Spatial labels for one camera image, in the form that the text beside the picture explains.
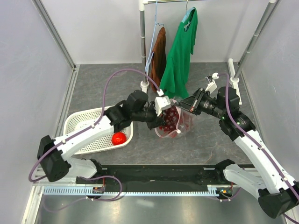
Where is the red toy tomato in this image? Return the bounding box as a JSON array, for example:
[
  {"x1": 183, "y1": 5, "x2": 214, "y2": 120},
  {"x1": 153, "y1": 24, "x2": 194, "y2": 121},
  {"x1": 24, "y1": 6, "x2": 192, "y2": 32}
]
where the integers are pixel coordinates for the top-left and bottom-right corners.
[{"x1": 111, "y1": 132, "x2": 127, "y2": 146}]

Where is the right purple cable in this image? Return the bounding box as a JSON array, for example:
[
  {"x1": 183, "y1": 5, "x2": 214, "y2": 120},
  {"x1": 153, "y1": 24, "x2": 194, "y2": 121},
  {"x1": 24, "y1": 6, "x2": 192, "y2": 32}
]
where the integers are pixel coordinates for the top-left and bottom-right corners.
[{"x1": 217, "y1": 72, "x2": 299, "y2": 224}]

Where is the metal clothes rack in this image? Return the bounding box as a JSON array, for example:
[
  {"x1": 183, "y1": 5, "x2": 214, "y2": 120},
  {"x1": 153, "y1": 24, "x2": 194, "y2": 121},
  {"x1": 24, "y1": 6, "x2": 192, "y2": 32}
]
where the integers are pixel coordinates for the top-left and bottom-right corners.
[{"x1": 138, "y1": 0, "x2": 279, "y2": 96}]

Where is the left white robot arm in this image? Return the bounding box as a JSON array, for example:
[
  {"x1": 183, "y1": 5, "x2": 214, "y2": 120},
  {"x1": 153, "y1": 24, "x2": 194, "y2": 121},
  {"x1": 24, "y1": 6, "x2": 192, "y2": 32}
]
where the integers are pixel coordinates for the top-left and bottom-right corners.
[{"x1": 37, "y1": 91, "x2": 171, "y2": 183}]

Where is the red toy lobster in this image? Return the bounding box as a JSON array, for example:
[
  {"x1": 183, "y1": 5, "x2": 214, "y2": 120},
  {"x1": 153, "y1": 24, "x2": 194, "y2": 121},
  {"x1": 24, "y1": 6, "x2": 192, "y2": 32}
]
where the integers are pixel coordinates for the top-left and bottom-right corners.
[{"x1": 161, "y1": 109, "x2": 194, "y2": 138}]

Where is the green t-shirt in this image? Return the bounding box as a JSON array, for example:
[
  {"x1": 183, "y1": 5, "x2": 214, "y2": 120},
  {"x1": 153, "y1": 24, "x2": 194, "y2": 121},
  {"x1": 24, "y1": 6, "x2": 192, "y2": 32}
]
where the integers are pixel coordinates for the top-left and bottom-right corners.
[{"x1": 159, "y1": 7, "x2": 198, "y2": 98}]

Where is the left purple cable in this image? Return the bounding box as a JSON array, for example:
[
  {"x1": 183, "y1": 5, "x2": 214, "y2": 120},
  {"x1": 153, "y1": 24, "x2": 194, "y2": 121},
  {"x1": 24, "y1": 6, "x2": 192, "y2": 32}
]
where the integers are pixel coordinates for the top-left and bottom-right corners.
[{"x1": 28, "y1": 68, "x2": 163, "y2": 182}]

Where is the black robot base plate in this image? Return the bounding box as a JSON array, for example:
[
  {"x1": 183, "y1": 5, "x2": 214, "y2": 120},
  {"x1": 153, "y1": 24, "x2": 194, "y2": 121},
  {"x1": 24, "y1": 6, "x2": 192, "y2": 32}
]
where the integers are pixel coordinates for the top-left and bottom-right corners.
[{"x1": 99, "y1": 165, "x2": 236, "y2": 192}]

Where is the clear zip top bag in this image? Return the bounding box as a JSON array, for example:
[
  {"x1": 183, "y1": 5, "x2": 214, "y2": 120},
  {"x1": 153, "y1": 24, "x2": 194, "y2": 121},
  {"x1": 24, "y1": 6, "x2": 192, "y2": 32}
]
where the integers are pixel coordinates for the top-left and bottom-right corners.
[{"x1": 154, "y1": 98, "x2": 196, "y2": 139}]

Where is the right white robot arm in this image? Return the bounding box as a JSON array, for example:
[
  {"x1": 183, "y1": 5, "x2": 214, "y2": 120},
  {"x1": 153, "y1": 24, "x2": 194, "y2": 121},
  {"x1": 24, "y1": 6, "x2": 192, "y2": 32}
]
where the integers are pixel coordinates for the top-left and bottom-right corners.
[{"x1": 175, "y1": 87, "x2": 299, "y2": 219}]

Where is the light blue clothes hanger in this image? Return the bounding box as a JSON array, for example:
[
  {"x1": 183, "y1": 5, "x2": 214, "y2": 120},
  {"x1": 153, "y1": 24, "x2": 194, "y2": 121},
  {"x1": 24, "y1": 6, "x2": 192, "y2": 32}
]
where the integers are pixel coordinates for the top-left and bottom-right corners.
[{"x1": 182, "y1": 0, "x2": 194, "y2": 22}]

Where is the slotted cable duct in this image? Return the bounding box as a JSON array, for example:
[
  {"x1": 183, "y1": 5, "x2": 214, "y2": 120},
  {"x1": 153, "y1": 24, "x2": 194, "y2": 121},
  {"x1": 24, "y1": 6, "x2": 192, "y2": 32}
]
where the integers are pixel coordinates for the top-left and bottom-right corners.
[{"x1": 43, "y1": 186, "x2": 224, "y2": 196}]

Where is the blue wire hanger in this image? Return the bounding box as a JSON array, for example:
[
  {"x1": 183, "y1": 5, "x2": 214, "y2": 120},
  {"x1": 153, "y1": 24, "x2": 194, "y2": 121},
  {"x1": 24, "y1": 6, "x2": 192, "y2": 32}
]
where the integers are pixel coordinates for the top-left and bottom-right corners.
[{"x1": 145, "y1": 0, "x2": 164, "y2": 73}]

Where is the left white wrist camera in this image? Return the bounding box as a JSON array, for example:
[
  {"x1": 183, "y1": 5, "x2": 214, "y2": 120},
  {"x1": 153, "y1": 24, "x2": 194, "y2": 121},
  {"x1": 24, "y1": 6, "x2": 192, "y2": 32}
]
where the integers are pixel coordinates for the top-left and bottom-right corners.
[{"x1": 154, "y1": 89, "x2": 172, "y2": 116}]

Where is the aluminium frame post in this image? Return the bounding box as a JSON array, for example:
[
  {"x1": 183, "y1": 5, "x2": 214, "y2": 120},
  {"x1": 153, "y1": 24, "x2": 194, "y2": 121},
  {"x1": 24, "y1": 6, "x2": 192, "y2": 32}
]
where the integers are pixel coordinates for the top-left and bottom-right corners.
[{"x1": 31, "y1": 0, "x2": 78, "y2": 70}]

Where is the purple cable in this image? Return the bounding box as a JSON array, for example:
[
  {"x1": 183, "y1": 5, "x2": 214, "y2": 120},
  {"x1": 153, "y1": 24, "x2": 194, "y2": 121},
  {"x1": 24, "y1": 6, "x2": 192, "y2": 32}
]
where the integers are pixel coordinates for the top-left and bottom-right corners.
[
  {"x1": 217, "y1": 72, "x2": 299, "y2": 224},
  {"x1": 28, "y1": 68, "x2": 163, "y2": 182}
]

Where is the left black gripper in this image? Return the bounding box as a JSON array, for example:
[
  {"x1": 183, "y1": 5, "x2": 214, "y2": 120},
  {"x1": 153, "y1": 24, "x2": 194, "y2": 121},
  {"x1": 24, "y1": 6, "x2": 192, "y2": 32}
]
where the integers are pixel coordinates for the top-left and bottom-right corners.
[{"x1": 132, "y1": 102, "x2": 167, "y2": 131}]

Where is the white perforated plastic basket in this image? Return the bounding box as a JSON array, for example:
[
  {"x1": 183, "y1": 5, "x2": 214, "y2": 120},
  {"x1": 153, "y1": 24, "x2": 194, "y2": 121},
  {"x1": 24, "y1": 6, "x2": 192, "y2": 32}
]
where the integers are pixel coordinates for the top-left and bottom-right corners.
[{"x1": 63, "y1": 108, "x2": 134, "y2": 155}]

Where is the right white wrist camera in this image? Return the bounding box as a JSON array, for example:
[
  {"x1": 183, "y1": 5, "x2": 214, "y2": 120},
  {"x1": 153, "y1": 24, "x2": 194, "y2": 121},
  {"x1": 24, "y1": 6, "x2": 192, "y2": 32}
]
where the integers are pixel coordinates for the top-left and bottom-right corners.
[{"x1": 205, "y1": 72, "x2": 219, "y2": 93}]

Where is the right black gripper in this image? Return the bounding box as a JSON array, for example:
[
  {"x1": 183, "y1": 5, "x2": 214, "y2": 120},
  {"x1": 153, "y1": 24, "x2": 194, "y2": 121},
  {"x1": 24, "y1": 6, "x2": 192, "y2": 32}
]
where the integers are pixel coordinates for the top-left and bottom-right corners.
[{"x1": 175, "y1": 87, "x2": 226, "y2": 119}]

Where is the brown hanging cloth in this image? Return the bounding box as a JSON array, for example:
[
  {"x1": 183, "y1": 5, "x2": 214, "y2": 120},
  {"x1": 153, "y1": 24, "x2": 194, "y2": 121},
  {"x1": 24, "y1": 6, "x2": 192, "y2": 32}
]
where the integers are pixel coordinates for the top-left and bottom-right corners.
[{"x1": 150, "y1": 27, "x2": 167, "y2": 87}]

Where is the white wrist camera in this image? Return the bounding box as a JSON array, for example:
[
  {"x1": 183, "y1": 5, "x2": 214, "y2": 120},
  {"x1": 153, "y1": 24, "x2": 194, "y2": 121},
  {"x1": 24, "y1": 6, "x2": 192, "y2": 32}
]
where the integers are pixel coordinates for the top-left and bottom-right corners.
[
  {"x1": 154, "y1": 89, "x2": 172, "y2": 116},
  {"x1": 205, "y1": 72, "x2": 219, "y2": 93}
]

